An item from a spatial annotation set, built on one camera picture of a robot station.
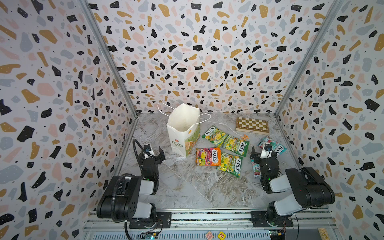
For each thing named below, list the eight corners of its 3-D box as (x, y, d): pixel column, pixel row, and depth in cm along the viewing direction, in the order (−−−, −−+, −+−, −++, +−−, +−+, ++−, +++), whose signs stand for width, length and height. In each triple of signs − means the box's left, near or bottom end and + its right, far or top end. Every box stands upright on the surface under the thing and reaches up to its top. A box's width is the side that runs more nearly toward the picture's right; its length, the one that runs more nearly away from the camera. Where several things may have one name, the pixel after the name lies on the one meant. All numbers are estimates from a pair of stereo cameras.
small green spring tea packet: (202, 137, 110) (202, 134, 107) (212, 127, 116) (212, 124, 113) (218, 148, 104) (219, 145, 101) (227, 137, 110) (228, 134, 107)
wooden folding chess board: (235, 131, 114) (236, 128, 111) (235, 119, 122) (236, 116, 119) (268, 134, 112) (269, 131, 109) (265, 122, 120) (267, 119, 117)
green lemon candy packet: (221, 148, 103) (221, 146, 101) (226, 136, 110) (226, 134, 108) (245, 156, 99) (246, 154, 97) (248, 143, 106) (249, 141, 104)
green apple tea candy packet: (216, 170, 93) (217, 168, 91) (221, 153, 100) (222, 151, 98) (239, 177, 90) (240, 175, 88) (242, 159, 98) (243, 157, 95)
